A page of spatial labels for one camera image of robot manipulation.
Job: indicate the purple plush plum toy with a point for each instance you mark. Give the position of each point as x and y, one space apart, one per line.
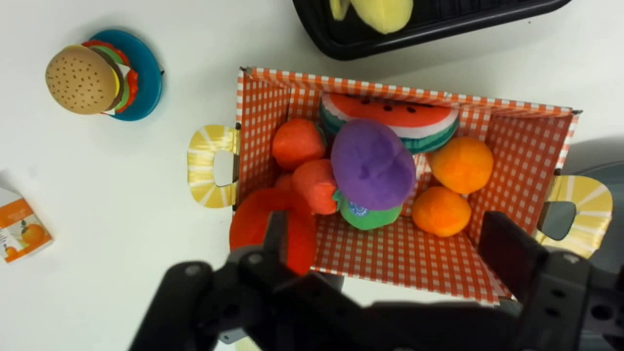
373 163

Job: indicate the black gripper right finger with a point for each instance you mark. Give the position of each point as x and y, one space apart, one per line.
552 289

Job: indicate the plush watermelon slice toy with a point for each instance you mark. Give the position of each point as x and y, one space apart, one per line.
390 118

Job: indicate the toy burger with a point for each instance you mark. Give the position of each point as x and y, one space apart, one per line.
80 79

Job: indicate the yellow plush banana toy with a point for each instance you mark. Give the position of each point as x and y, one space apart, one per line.
382 13

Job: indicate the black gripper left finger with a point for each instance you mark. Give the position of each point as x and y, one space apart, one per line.
293 299

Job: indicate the small red plush fruit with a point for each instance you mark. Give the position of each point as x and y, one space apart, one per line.
314 188
297 143

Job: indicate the orange checkered basket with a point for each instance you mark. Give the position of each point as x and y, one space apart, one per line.
402 260

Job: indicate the black plastic tray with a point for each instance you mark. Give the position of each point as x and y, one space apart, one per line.
441 36

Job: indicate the orange plush fruit toy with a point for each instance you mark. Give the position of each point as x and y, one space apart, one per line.
441 211
462 167

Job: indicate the orange juice carton toy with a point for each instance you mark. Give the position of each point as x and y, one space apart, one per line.
22 227

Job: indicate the red plush apple toy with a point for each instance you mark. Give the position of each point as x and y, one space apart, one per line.
254 221

